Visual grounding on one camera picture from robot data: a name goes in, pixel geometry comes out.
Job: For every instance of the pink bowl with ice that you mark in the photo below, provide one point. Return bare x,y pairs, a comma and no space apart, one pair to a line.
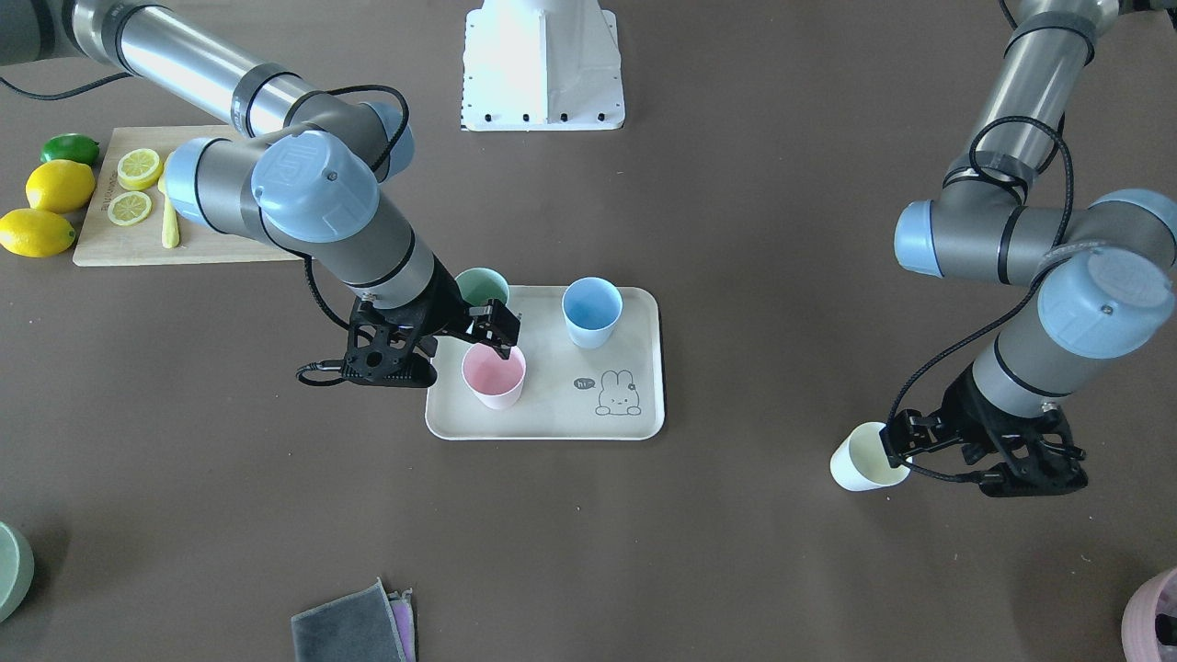
1147,628

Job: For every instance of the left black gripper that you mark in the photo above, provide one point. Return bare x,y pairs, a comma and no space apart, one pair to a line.
962,405

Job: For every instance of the whole yellow lemon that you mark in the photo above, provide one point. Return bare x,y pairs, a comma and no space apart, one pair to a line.
60,186
36,233

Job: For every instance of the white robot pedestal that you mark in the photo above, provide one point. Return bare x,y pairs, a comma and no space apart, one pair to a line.
542,66

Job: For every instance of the pink plastic cup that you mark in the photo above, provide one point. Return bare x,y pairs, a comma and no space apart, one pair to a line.
496,381

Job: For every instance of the cream plastic cup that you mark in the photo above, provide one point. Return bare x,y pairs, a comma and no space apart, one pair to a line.
860,462

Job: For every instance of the green bowl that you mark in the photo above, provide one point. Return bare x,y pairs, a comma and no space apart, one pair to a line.
17,569

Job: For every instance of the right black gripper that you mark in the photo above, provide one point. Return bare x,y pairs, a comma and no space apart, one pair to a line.
445,299

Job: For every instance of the wooden cutting board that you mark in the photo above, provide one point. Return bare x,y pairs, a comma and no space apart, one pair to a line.
102,243

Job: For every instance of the cream rabbit tray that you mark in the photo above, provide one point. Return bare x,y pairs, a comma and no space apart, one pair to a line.
614,392

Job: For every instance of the grey folded cloth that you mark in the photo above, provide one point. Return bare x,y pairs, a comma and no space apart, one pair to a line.
369,625

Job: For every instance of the blue plastic cup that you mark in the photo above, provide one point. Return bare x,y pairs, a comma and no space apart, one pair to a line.
591,307

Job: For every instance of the green plastic cup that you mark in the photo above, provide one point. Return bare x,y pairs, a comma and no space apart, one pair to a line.
479,285

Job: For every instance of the lemon half slice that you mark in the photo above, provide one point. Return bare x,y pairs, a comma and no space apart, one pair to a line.
139,169
129,208

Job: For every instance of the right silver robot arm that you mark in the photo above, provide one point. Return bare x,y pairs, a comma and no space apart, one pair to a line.
304,178

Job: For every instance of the green lime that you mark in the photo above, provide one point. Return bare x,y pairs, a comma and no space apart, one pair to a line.
73,147

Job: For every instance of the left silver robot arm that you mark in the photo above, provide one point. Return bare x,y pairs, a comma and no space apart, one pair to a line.
1098,279

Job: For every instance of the yellow plastic knife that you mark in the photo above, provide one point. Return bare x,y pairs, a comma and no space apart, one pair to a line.
170,229

